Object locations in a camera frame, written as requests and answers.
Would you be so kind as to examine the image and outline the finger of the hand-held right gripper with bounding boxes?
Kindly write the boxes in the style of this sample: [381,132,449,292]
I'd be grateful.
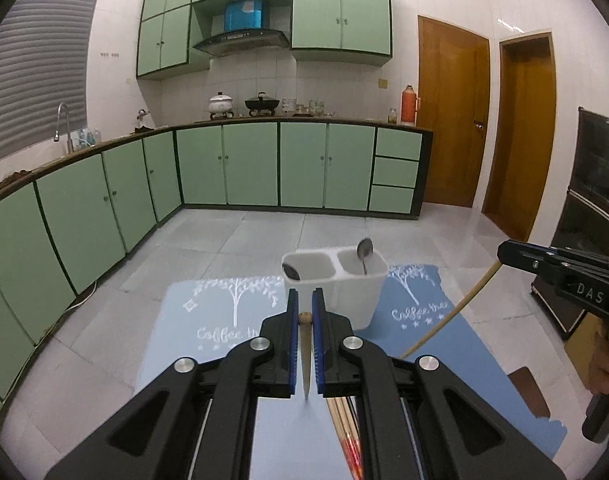
[497,240,609,288]

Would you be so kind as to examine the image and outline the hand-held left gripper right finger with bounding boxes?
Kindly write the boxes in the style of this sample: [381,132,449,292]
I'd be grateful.
[312,287,569,480]

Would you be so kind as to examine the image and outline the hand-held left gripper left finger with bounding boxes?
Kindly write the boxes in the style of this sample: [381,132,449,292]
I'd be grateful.
[44,287,300,480]

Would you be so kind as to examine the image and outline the short wooden chopstick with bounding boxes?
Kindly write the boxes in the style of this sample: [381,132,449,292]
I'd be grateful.
[298,311,313,402]

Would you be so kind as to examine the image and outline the white two-compartment utensil holder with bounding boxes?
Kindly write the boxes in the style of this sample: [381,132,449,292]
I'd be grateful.
[282,247,388,328]

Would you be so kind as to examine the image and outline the long wooden chopstick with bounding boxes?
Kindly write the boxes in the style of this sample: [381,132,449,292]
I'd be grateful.
[401,259,501,362]

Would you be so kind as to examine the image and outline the red patterned chopstick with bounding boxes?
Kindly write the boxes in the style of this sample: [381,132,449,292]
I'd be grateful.
[341,397,359,480]

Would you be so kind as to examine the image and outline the person's right hand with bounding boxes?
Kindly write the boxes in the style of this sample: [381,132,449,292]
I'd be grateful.
[586,317,609,397]

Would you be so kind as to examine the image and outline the plain wooden chopstick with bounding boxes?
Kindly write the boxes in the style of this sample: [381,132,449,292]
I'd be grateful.
[329,397,348,456]

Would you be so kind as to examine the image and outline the black glass-front cabinet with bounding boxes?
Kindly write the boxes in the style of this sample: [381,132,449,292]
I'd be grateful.
[531,107,609,344]

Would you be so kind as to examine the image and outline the blue printed table mat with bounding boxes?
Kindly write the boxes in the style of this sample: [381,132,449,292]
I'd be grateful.
[134,262,568,480]

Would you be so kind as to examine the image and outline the shiny metal spoon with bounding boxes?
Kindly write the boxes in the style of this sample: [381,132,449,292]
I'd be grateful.
[356,237,374,276]

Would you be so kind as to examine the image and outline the closed wooden door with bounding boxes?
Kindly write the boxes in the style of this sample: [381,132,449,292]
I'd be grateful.
[417,15,492,209]

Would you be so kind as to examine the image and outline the green lower kitchen cabinets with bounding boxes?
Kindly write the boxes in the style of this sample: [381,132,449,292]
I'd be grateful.
[0,120,434,416]

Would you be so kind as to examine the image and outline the orange thermos flask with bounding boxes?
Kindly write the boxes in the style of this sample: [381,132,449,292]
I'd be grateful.
[401,85,421,127]

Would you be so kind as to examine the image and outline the group of glass jars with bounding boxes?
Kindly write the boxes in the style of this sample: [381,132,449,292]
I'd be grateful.
[281,97,336,117]

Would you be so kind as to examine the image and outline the black wok with lid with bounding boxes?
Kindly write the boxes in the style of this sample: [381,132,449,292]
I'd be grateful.
[244,92,280,112]

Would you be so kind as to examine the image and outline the white cooking pot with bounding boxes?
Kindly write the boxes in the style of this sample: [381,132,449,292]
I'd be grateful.
[208,92,234,115]

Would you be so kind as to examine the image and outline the bottles beside sink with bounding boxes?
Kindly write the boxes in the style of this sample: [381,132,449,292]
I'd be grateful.
[72,127,103,149]

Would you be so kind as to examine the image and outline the blue range hood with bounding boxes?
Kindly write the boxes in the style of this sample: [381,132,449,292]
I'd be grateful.
[193,30,290,58]

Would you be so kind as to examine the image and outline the metal sink faucet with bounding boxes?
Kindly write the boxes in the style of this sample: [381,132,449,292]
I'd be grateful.
[54,102,74,155]

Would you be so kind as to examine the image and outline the cloth on counter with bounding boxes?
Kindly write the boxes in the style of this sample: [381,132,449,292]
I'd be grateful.
[0,171,34,192]

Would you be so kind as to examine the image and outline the blue range hood chimney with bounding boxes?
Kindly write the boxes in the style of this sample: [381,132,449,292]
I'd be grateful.
[224,0,264,32]

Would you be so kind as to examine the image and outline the grey window blind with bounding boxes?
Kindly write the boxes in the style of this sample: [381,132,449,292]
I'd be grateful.
[0,0,102,166]

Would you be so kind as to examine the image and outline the wooden door with frame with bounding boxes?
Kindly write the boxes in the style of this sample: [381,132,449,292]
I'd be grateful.
[481,32,557,242]

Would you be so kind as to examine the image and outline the white floor cable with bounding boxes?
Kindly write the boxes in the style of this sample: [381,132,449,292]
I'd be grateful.
[34,280,98,347]

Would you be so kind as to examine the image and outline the green upper wall cabinets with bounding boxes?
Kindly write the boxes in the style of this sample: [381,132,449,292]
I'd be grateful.
[136,0,393,80]

